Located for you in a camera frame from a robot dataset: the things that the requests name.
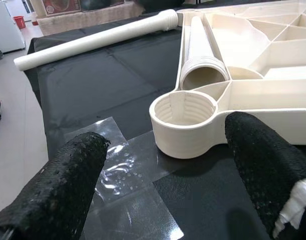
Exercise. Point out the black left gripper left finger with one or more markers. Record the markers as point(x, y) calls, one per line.
point(60, 190)

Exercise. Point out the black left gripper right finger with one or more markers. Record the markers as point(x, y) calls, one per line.
point(265, 160)

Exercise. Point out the white plastic table top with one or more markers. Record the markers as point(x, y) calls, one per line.
point(268, 95)

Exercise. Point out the white plastic table leg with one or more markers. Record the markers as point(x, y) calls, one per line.
point(200, 45)
point(92, 40)

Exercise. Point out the clear tape patch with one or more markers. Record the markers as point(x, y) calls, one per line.
point(137, 195)

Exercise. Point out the black plastic sheet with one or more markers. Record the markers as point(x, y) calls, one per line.
point(105, 87)

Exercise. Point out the white cabinet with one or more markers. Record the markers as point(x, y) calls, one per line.
point(5, 30)

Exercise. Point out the beige cloth covered table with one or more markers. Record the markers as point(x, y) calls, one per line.
point(87, 20)

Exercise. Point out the small red bucket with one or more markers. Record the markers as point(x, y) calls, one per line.
point(19, 22)

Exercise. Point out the red printed cardboard box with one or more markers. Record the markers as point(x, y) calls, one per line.
point(62, 3)

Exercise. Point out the white appliance with panel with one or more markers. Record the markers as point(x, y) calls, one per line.
point(25, 6)

